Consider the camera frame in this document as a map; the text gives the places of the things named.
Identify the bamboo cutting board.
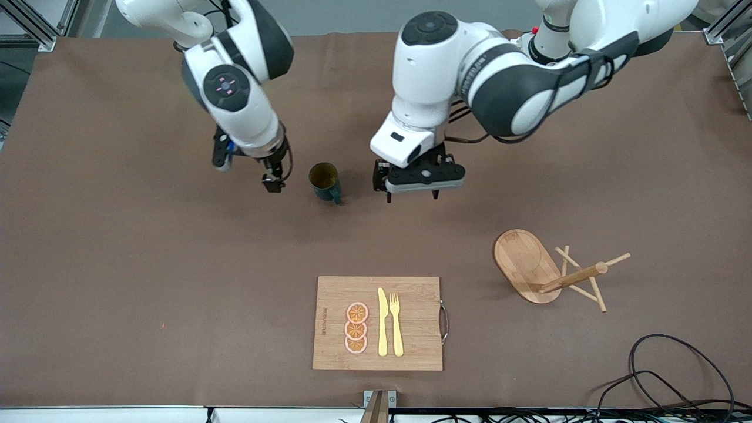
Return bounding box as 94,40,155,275
312,276,450,372

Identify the dark green cup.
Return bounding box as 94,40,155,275
309,162,344,206

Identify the yellow plastic knife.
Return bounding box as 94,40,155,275
377,287,389,357

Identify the wooden mug tree stand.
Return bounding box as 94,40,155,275
493,229,633,313

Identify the aluminium frame profile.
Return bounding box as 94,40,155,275
703,0,752,121
0,0,80,52

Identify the yellow plastic fork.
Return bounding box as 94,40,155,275
390,293,405,358

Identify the brown table cover sheet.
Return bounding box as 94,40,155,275
0,31,752,409

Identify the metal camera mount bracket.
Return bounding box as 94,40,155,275
363,390,397,423

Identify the black looped cable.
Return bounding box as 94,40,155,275
590,370,706,421
629,334,736,421

